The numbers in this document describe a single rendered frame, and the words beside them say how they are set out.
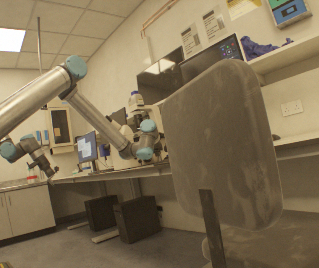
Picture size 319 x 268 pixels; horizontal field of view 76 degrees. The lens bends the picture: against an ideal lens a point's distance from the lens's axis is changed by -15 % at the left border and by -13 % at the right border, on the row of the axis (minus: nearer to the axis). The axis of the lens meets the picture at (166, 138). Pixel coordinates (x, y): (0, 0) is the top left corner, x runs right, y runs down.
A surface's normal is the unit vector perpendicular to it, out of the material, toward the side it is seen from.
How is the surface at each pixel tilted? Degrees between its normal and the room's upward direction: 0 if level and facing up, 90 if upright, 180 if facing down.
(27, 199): 90
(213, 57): 92
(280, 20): 90
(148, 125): 60
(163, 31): 90
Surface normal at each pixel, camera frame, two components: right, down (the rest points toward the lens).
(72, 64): 0.81, -0.27
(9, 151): 0.43, -0.07
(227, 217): -0.89, 0.15
